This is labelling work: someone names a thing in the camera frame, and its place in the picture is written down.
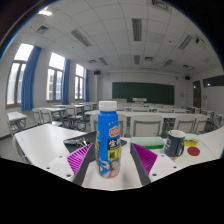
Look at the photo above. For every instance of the group of ceiling light panels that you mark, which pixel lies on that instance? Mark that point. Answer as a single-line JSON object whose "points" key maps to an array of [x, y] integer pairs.
{"points": [[136, 28]]}

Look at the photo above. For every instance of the dark blue mug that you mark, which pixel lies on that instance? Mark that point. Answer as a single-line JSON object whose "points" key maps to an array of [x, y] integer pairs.
{"points": [[174, 145]]}

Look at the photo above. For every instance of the bright classroom window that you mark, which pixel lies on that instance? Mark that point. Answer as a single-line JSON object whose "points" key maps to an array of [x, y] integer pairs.
{"points": [[15, 80], [55, 78], [79, 83]]}

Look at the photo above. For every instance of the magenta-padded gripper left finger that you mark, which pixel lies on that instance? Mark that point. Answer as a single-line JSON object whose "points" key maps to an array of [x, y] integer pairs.
{"points": [[60, 166]]}

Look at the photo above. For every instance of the green and white case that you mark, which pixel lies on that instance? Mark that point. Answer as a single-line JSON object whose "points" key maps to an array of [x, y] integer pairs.
{"points": [[146, 142]]}

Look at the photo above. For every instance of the blue drink bottle white cap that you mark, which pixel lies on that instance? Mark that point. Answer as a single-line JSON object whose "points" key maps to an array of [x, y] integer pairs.
{"points": [[107, 133]]}

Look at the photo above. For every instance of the dark green blackboard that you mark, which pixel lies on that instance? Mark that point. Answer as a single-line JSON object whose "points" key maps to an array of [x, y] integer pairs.
{"points": [[143, 92]]}

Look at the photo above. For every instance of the black wall speaker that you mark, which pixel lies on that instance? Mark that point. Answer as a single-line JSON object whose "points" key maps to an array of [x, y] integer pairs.
{"points": [[97, 72], [187, 77]]}

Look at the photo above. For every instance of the flat round red coaster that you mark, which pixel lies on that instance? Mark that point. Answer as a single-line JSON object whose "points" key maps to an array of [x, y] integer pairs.
{"points": [[193, 151]]}

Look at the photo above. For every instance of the group of white classroom chairs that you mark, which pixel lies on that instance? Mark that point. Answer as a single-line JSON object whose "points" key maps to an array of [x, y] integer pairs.
{"points": [[146, 125]]}

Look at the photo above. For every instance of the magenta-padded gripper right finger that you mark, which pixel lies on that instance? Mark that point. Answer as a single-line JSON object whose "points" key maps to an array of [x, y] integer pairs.
{"points": [[163, 166]]}

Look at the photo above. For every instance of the wooden stirring stick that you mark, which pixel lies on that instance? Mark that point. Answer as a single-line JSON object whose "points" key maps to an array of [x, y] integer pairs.
{"points": [[168, 128]]}

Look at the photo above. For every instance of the dark classroom door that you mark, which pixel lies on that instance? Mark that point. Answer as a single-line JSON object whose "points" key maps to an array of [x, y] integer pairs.
{"points": [[196, 95]]}

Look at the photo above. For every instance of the blue window curtain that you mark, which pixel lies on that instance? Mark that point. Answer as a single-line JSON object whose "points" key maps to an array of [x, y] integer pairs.
{"points": [[30, 80], [66, 83], [86, 85]]}

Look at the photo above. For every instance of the group of white classroom desks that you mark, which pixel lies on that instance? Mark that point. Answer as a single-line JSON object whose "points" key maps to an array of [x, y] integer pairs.
{"points": [[150, 114]]}

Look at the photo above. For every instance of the dark high wall window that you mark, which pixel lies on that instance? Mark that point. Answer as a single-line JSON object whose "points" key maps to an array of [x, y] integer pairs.
{"points": [[213, 81]]}

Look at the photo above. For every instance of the ceiling projector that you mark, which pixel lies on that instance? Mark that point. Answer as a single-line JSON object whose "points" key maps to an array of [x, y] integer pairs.
{"points": [[200, 41]]}

